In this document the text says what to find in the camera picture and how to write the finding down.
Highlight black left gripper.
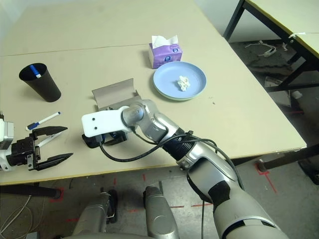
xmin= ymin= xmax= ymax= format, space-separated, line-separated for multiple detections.
xmin=11 ymin=126 xmax=74 ymax=171

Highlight grey glasses case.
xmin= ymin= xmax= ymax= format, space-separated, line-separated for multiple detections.
xmin=91 ymin=78 xmax=142 ymax=112

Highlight white marker blue cap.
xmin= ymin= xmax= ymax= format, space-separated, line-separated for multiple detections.
xmin=25 ymin=111 xmax=62 ymax=131

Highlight black sunglasses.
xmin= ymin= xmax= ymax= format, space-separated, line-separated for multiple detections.
xmin=81 ymin=131 xmax=128 ymax=149

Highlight blue plate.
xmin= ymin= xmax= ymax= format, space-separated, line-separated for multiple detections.
xmin=153 ymin=61 xmax=207 ymax=99

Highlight white tissue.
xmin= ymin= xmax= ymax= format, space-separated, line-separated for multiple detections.
xmin=176 ymin=75 xmax=191 ymax=92

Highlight black tapered cup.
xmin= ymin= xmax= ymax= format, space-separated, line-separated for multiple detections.
xmin=19 ymin=63 xmax=62 ymax=103

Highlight green plate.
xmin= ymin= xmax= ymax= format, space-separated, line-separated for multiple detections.
xmin=153 ymin=84 xmax=206 ymax=102

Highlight purple tissue pack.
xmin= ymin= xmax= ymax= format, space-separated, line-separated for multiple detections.
xmin=149 ymin=35 xmax=183 ymax=69

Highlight blue capped marker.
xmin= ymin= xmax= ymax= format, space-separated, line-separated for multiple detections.
xmin=29 ymin=65 xmax=41 ymax=79

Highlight grey robot torso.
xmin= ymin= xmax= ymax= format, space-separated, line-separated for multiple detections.
xmin=62 ymin=233 xmax=150 ymax=239

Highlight grey robot right leg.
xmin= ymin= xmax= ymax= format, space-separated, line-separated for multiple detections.
xmin=143 ymin=185 xmax=179 ymax=239

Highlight white zip tie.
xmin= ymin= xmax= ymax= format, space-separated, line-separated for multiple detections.
xmin=289 ymin=31 xmax=310 ymax=39

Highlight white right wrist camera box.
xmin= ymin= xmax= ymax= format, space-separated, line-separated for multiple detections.
xmin=81 ymin=106 xmax=130 ymax=137

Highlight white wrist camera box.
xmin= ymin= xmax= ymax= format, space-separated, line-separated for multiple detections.
xmin=81 ymin=106 xmax=130 ymax=137
xmin=0 ymin=119 xmax=15 ymax=150

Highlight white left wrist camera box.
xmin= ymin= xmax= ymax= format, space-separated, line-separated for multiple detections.
xmin=0 ymin=119 xmax=15 ymax=150

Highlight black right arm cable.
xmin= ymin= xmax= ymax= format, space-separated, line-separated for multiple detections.
xmin=98 ymin=135 xmax=246 ymax=190

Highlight white floor cable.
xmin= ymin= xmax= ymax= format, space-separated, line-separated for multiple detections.
xmin=0 ymin=195 xmax=45 ymax=232

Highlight side table black frame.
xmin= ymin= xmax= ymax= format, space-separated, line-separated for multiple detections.
xmin=223 ymin=0 xmax=319 ymax=94

